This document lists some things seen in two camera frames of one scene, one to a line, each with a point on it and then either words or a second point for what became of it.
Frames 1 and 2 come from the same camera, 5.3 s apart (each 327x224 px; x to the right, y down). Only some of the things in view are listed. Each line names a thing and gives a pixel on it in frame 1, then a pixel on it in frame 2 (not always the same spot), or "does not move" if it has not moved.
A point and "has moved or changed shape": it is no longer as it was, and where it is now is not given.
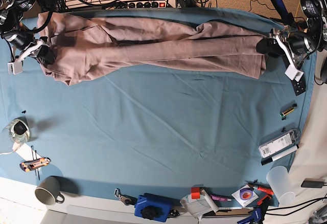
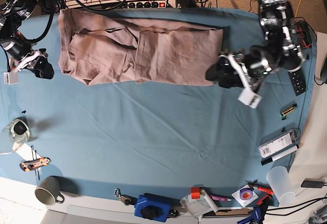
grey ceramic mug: [48, 191] does not move
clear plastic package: [288, 140] does not move
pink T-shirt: [85, 46] has moved or changed shape
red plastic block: [195, 193] does not move
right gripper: [296, 45] -> [256, 60]
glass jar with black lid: [19, 130] does not move
